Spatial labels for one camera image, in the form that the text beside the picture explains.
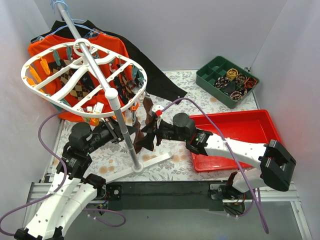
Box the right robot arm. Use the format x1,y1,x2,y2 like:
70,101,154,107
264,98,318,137
136,113,297,199

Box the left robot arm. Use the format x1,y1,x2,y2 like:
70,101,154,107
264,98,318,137
14,118,124,240

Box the dark patterned socks on hanger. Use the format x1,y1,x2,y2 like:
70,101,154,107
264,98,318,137
109,72,137,105

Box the white oval clip hanger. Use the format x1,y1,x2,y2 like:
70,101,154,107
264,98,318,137
21,34,148,123

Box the white stand base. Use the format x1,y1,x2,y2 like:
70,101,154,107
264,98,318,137
104,152,173,184

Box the floral table mat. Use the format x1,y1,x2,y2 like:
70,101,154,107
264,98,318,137
53,70,258,182

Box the silver stand pole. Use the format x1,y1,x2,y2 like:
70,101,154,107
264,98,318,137
57,1,141,171

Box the black garment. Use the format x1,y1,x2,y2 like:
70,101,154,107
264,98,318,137
30,20,188,106

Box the brown argyle sock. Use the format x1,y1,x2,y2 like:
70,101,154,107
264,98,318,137
45,59,96,106

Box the orange t-shirt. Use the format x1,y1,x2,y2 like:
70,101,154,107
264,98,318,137
27,33,131,123

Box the green compartment box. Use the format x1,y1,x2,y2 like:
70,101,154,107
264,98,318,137
196,56,260,109

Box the floral rolled sock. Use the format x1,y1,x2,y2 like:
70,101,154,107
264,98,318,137
214,76,230,90

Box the yellow rolled sock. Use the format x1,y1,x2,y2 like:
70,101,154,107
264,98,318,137
225,68,239,82

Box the red plastic tray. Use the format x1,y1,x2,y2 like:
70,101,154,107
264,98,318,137
187,109,285,173

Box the orange rolled sock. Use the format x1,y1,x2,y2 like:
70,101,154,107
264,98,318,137
244,77,258,89

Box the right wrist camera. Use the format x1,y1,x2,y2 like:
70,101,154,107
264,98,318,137
148,104,164,119

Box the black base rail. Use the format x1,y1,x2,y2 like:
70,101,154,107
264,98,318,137
106,181,224,211

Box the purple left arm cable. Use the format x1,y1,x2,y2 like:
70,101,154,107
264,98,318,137
0,111,127,237

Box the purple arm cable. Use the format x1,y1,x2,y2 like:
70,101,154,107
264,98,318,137
0,111,127,237
161,97,270,235

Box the aluminium frame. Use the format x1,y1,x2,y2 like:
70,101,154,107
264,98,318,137
14,119,297,240

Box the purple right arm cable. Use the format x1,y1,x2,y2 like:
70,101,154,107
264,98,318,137
161,97,270,235

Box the blue wire hanger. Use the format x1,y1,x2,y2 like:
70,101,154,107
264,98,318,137
34,0,100,41

